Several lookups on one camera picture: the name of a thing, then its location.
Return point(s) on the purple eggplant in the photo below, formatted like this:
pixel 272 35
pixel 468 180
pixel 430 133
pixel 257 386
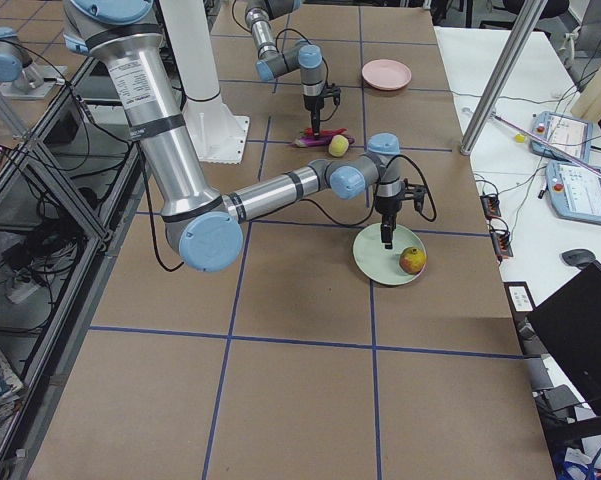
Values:
pixel 307 142

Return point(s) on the teach pendant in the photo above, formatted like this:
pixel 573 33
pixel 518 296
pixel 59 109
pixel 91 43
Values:
pixel 569 134
pixel 574 192

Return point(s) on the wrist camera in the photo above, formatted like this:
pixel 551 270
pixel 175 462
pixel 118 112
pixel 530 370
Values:
pixel 334 92
pixel 416 194

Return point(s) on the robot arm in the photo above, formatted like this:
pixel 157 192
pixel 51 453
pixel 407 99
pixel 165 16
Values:
pixel 160 60
pixel 273 62

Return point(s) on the upper teach pendant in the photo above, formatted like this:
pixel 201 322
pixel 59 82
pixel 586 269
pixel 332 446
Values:
pixel 569 134

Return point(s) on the black monitor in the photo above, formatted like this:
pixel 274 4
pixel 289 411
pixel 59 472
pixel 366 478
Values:
pixel 568 324

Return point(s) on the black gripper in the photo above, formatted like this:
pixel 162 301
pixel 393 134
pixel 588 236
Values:
pixel 385 209
pixel 313 103

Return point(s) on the black computer mouse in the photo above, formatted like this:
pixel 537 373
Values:
pixel 579 257

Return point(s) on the red chili pepper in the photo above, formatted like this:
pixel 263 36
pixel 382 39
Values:
pixel 308 132

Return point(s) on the pink plate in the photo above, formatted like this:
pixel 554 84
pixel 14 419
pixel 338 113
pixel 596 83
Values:
pixel 386 74

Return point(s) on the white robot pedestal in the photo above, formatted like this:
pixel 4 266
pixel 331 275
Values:
pixel 218 135

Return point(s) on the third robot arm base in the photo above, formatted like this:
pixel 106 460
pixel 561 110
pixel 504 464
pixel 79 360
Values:
pixel 23 75

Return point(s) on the lower teach pendant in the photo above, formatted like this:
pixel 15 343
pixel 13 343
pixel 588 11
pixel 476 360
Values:
pixel 574 192

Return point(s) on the reacher grabber tool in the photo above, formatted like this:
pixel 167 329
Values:
pixel 544 145

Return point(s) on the aluminium frame post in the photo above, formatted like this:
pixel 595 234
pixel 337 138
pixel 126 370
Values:
pixel 523 27

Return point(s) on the green plate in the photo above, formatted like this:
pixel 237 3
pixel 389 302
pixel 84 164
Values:
pixel 380 264

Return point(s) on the green-pink peach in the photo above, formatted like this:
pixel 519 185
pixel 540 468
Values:
pixel 338 146

